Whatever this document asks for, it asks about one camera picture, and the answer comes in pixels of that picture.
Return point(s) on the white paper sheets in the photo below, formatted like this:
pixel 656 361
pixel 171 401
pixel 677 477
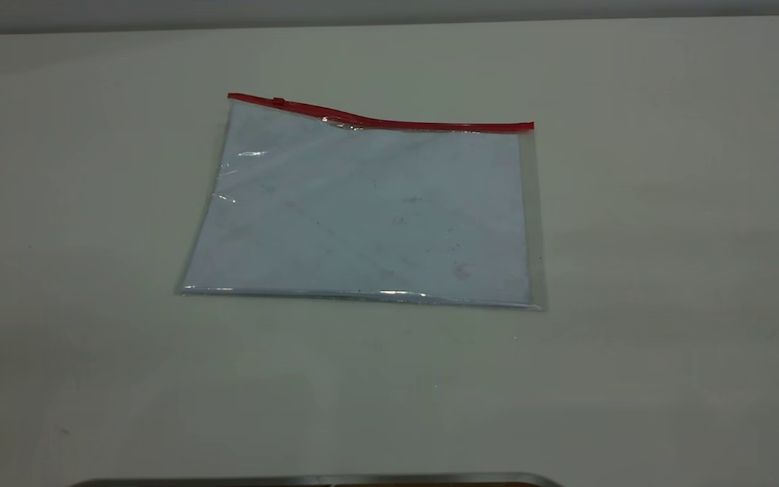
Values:
pixel 362 223

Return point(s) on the grey metal bar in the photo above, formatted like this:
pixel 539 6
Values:
pixel 315 481

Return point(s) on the clear plastic zip bag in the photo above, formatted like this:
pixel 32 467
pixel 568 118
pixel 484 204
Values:
pixel 362 216

